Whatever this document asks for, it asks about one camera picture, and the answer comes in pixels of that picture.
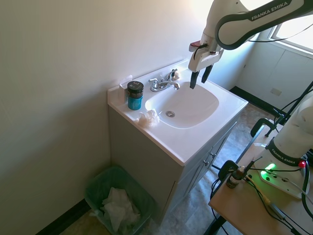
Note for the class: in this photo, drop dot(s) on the black tripod stand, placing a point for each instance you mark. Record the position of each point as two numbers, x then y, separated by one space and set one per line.
293 105

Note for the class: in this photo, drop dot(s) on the wooden table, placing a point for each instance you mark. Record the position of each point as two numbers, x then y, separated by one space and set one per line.
234 205

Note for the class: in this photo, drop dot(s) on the window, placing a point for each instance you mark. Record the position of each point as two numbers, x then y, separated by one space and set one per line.
298 31

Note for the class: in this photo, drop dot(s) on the grey vanity cabinet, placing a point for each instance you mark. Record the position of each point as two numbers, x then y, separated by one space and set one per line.
146 159

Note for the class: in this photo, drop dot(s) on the white tissues in bin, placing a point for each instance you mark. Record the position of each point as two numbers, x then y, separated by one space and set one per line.
119 208

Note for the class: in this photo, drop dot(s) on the black baseboard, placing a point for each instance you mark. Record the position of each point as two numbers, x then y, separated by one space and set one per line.
256 100

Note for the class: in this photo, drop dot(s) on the brown dropper bottle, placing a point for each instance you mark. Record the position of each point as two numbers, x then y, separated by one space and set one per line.
233 180

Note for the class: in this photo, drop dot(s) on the wrist camera red black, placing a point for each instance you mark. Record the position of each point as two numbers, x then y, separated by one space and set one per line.
196 45

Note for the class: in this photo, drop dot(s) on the chrome sink drain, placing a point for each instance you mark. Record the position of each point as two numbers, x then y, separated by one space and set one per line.
170 113

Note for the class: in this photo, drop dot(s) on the blue jar black lid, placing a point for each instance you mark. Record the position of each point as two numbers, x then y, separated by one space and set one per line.
134 98

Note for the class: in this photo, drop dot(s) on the green trash bin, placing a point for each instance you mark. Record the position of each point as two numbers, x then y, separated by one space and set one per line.
97 181

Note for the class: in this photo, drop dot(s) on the white tissue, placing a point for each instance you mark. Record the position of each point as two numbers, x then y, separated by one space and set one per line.
148 118

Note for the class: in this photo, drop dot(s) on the white wall outlet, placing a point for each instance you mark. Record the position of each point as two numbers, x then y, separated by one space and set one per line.
276 91

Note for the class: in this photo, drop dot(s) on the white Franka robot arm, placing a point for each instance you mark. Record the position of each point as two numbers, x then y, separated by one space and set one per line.
291 132

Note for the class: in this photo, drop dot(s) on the black table clamp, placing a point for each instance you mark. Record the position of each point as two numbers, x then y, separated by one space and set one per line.
255 128
225 169

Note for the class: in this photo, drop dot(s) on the beige seashell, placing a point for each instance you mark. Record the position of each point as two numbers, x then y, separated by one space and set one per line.
176 76

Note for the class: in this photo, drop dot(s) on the metal cabinet knob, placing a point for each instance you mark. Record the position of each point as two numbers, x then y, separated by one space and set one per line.
212 154
206 162

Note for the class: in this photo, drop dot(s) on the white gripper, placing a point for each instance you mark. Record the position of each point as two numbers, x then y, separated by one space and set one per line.
203 60

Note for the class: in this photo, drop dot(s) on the white sink vanity top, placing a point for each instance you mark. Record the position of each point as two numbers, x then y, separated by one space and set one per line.
195 144

